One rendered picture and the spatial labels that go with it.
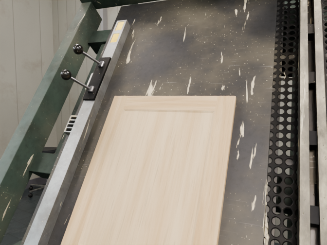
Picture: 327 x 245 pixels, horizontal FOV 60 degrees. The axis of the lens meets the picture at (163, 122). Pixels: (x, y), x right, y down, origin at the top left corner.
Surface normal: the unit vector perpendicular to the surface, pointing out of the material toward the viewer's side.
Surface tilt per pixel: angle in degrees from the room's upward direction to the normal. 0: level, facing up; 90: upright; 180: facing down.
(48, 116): 90
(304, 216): 55
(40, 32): 90
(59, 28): 90
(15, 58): 90
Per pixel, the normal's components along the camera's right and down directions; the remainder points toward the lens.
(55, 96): 0.92, 0.04
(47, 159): -0.32, -0.50
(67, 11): -0.54, 0.08
